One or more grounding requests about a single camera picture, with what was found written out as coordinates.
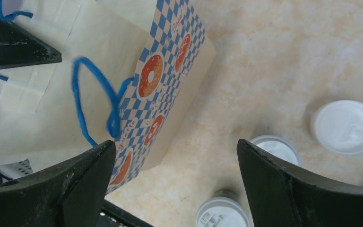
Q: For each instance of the paper bag blue checkered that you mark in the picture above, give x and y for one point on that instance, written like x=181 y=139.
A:
x=130 y=70

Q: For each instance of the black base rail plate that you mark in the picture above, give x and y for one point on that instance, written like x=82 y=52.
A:
x=113 y=216

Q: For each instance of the white plastic basket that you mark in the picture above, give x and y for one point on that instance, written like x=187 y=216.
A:
x=15 y=170

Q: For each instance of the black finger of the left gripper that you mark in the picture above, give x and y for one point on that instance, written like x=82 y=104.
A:
x=19 y=48

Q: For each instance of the white cup lid stack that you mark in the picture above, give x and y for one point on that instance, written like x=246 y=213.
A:
x=338 y=127

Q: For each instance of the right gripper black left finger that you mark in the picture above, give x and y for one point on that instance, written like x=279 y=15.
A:
x=68 y=194

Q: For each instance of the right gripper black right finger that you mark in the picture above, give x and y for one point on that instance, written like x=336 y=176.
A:
x=281 y=194

